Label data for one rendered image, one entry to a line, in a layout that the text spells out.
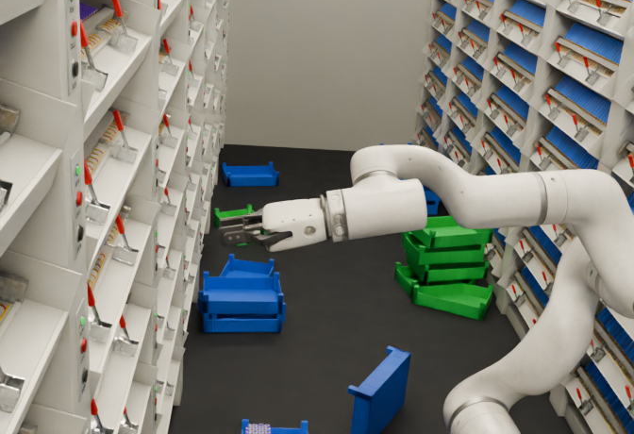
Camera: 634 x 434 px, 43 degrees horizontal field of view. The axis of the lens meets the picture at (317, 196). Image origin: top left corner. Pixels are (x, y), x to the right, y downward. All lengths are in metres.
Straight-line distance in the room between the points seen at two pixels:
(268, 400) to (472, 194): 1.59
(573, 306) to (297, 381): 1.51
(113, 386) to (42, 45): 0.78
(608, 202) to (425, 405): 1.56
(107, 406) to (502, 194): 0.75
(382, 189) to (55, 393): 0.59
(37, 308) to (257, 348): 2.13
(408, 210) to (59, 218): 0.59
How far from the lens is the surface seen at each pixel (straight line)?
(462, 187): 1.32
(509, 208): 1.33
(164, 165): 1.99
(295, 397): 2.77
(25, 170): 0.80
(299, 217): 1.27
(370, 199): 1.28
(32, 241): 0.92
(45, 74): 0.86
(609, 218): 1.41
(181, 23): 2.25
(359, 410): 2.51
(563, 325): 1.50
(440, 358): 3.09
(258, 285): 3.25
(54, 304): 0.95
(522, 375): 1.52
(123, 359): 1.56
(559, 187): 1.36
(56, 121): 0.87
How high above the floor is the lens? 1.58
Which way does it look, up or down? 20 degrees down
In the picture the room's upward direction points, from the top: 5 degrees clockwise
